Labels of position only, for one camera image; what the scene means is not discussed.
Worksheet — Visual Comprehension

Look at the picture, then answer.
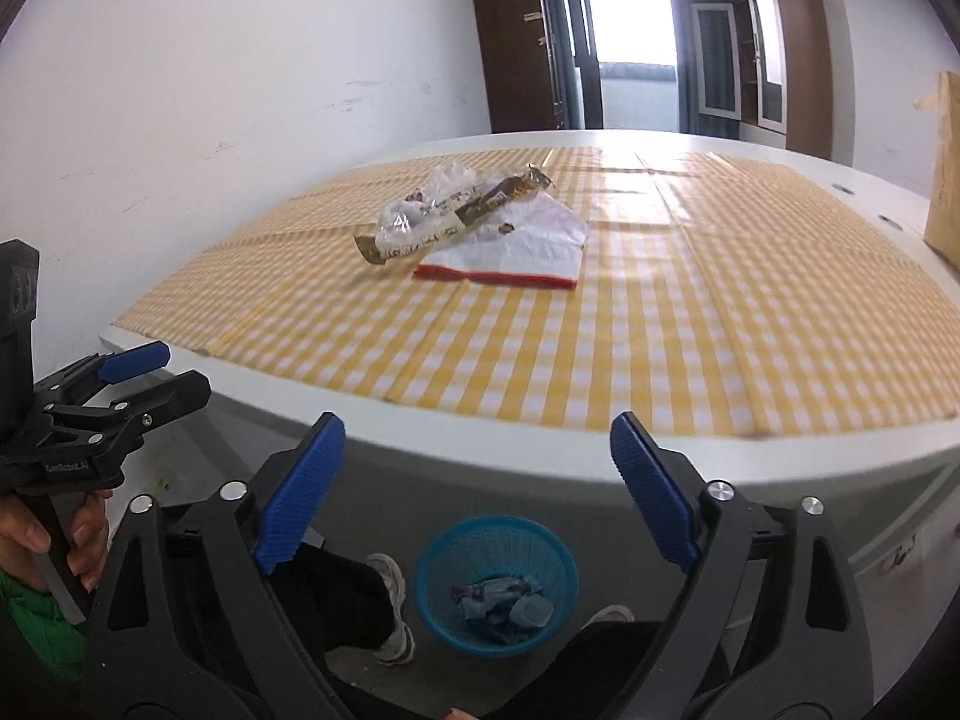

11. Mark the white right sneaker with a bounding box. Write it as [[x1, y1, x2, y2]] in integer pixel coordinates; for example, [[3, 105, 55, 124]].
[[586, 605, 636, 626]]

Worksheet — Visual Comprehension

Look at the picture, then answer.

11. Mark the white sneaker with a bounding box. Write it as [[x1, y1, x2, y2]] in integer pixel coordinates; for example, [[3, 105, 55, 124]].
[[586, 605, 636, 626], [366, 553, 416, 667]]

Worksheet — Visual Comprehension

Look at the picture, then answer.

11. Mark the green sleeve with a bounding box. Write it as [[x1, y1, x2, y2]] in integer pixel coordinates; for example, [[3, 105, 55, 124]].
[[2, 572, 86, 686]]

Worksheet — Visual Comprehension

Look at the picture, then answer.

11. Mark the person's left hand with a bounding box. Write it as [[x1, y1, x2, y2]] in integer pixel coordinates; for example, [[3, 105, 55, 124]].
[[0, 489, 114, 592]]

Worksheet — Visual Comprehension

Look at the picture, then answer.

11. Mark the white plastic cup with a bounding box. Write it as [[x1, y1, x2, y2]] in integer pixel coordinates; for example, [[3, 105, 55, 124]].
[[509, 593, 555, 631]]

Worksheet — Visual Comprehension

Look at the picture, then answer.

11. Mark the balcony glass door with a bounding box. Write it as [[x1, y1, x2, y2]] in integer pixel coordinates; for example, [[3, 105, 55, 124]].
[[558, 0, 679, 132]]

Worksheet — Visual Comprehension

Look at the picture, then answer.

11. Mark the blue plastic bag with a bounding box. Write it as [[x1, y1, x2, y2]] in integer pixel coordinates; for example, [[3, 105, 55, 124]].
[[451, 575, 543, 644]]

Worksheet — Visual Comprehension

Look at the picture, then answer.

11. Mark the white left sneaker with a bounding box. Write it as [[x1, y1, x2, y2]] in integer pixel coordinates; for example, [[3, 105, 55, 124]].
[[366, 553, 416, 667]]

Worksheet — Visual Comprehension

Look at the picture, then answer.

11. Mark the white red-edged packet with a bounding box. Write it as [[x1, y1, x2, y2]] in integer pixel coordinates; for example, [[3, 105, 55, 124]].
[[413, 190, 589, 289]]

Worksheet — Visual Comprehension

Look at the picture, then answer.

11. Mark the dark brown wardrobe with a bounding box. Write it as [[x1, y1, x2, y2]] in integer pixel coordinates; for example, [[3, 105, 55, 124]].
[[473, 0, 568, 133]]

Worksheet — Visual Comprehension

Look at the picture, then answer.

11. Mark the clear crumpled plastic wrapper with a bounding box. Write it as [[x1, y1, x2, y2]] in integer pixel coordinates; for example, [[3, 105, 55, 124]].
[[373, 163, 480, 259]]

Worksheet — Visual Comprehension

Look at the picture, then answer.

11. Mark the cardboard box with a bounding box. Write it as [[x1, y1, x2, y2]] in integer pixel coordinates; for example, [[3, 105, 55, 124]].
[[914, 70, 960, 270]]

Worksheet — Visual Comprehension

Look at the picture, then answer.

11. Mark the blue plastic waste basket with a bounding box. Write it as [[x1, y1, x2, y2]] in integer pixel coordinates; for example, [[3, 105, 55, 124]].
[[413, 515, 579, 658]]

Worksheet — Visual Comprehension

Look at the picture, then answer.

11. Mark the brown gold snack wrapper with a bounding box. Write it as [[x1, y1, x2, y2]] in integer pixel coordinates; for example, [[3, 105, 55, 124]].
[[355, 163, 553, 265]]

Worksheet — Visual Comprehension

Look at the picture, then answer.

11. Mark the brown cabinet with glass doors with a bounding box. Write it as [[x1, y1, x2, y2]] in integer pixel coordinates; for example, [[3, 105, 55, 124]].
[[690, 0, 833, 160]]

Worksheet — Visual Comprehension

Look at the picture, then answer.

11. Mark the yellow checkered tablecloth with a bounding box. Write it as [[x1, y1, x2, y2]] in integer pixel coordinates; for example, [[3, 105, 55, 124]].
[[119, 146, 958, 437]]

